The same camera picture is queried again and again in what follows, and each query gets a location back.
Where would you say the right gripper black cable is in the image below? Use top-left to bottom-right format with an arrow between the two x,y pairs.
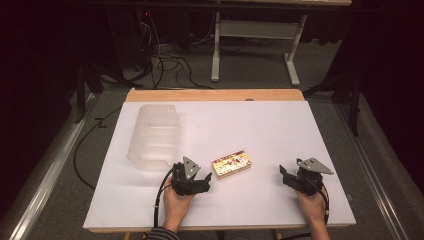
309,179 -> 331,225

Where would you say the person's right hand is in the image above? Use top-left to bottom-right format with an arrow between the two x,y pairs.
295,191 -> 328,226

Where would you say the translucent plastic storage bin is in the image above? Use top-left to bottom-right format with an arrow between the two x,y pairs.
126,103 -> 181,172

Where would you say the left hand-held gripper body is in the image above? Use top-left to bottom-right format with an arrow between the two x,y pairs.
170,156 -> 212,197

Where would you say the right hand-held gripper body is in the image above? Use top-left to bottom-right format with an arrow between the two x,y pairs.
282,157 -> 335,197

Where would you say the person's left striped sleeve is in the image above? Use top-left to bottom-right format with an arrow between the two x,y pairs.
147,227 -> 182,240

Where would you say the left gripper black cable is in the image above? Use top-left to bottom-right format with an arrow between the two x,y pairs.
153,165 -> 177,229

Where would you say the tangle of floor cables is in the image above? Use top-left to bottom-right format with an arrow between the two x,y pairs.
134,11 -> 214,90

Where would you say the person's left hand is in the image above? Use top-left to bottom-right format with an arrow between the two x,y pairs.
162,176 -> 195,233

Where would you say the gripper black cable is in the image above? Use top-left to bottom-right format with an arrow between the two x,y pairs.
309,179 -> 331,225
153,165 -> 177,229

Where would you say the yellow red printed snack box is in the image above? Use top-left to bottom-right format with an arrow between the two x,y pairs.
212,149 -> 253,180

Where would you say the white metal desk frame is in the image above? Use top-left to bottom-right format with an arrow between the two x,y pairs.
210,11 -> 308,88

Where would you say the black tripod stand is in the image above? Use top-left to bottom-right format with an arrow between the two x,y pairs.
302,71 -> 364,137

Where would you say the black cable on floor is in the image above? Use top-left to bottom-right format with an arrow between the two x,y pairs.
73,107 -> 122,191

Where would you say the aluminium floor rail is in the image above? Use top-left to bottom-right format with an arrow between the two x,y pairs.
0,93 -> 98,240
334,103 -> 414,240

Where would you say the white sheet on table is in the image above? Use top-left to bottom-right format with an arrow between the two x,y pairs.
83,100 -> 357,230

